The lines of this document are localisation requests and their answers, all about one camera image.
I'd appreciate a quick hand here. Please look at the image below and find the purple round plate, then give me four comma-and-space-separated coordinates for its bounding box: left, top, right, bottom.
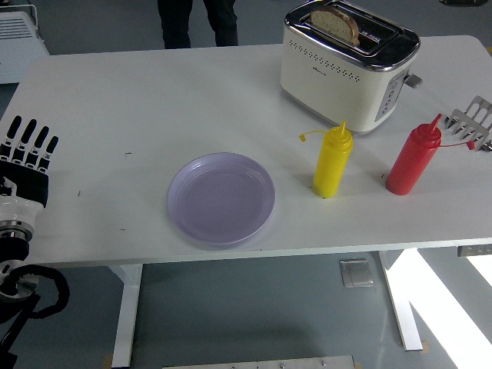
166, 152, 277, 247

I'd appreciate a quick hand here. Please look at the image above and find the red squeeze bottle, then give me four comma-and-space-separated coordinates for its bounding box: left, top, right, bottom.
385, 113, 476, 196

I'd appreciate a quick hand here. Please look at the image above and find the white table leg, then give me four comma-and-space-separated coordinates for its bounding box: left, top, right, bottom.
109, 264, 144, 368
374, 250, 426, 351

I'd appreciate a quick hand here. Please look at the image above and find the grey table control panel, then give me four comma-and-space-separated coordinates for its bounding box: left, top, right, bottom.
457, 244, 492, 258

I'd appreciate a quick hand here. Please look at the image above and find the yellow squeeze bottle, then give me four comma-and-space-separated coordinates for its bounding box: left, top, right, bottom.
298, 120, 354, 199

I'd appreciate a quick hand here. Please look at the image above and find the brown-crusted bread slice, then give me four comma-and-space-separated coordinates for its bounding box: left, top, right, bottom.
309, 5, 361, 46

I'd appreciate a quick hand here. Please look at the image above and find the person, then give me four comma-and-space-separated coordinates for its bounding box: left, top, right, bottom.
157, 0, 238, 50

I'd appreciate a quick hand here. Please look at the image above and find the black-white robot left hand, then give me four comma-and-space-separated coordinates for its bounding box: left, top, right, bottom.
0, 116, 61, 227

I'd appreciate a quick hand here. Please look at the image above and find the silver floor plate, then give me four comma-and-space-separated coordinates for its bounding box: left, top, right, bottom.
339, 258, 374, 288

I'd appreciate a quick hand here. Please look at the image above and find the silver metal toast rack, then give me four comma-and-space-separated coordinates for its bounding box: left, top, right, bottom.
444, 95, 492, 154

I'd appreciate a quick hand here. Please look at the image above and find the cream and chrome toaster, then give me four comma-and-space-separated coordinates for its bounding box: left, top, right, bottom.
279, 0, 424, 136

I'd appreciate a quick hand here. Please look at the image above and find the white slatted chair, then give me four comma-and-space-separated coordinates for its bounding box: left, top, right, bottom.
0, 3, 51, 85

